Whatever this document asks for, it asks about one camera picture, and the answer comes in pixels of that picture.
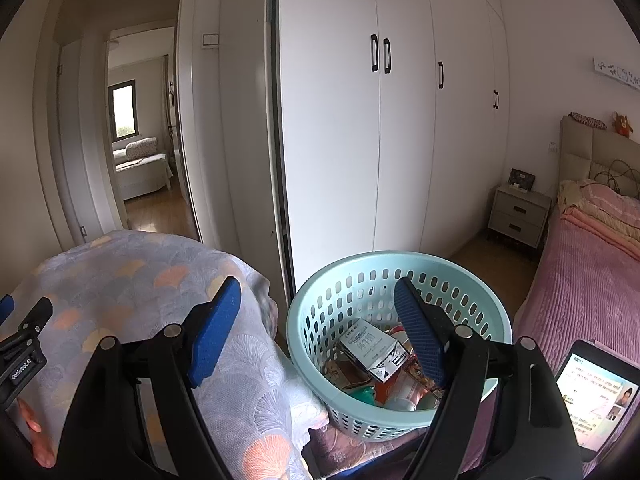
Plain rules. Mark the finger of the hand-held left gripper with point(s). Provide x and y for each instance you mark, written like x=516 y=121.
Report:
x=35 y=320
x=5 y=307

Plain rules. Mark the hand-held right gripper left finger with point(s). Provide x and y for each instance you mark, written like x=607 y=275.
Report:
x=212 y=335

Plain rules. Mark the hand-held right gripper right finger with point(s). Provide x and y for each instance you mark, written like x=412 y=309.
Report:
x=420 y=335

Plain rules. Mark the light blue plastic basket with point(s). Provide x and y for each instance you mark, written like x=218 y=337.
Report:
x=360 y=259

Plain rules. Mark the person's left hand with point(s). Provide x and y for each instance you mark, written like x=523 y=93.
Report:
x=31 y=417

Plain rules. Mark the red white cup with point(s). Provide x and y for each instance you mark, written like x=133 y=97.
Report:
x=400 y=335

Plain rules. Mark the white printed carton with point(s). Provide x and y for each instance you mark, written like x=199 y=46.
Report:
x=370 y=347

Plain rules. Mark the white plastic container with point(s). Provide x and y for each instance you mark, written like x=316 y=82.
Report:
x=405 y=404

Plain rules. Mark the teal plastic item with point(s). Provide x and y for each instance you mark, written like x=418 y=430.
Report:
x=365 y=396

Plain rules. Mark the brown packet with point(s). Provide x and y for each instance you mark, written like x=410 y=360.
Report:
x=345 y=372

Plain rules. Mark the purple printed cloth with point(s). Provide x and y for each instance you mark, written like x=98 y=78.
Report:
x=350 y=450

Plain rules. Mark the beige nightstand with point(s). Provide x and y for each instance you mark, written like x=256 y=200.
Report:
x=517 y=217

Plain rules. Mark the pink bed blanket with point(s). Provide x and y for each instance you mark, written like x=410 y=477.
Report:
x=575 y=285

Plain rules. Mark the white sofa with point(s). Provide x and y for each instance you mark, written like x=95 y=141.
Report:
x=142 y=165

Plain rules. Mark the tablet with lit screen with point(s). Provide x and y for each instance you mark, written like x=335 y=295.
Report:
x=595 y=400

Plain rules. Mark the white sliding door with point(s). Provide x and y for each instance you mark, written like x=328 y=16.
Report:
x=230 y=135

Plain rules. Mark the white wardrobe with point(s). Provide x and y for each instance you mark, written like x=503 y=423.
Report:
x=380 y=135

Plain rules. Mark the folded pink quilt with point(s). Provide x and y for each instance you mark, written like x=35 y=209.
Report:
x=605 y=210

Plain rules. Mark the dark framed window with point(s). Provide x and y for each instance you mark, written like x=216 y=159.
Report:
x=122 y=110

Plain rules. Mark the beige curtain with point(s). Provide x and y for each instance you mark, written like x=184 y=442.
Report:
x=167 y=105

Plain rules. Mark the beige padded headboard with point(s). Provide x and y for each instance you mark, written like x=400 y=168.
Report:
x=580 y=150

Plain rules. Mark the floral cushion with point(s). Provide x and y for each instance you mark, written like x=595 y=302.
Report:
x=587 y=121

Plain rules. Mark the orange plush toy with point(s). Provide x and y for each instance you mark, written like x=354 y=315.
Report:
x=622 y=124

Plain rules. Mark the dark photo frame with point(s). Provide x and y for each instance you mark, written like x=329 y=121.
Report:
x=521 y=180

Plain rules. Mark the white light switch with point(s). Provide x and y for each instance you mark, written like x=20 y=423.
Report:
x=211 y=40

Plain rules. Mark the white wall sign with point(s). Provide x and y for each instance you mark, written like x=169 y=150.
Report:
x=617 y=72

